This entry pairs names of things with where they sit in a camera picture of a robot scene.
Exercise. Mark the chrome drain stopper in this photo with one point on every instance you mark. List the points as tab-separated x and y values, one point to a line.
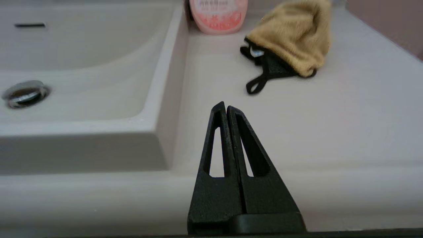
24	94

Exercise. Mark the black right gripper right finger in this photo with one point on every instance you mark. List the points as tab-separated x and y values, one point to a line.
267	198

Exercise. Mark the white ceramic sink basin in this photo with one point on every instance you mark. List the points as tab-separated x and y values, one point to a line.
82	66

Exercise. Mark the yellow cleaning mitt black trim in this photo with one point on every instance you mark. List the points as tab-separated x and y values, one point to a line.
294	36

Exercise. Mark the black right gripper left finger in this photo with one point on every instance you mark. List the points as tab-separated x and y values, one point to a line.
211	198

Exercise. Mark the pink pump soap bottle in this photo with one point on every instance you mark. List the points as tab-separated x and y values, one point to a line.
218	16

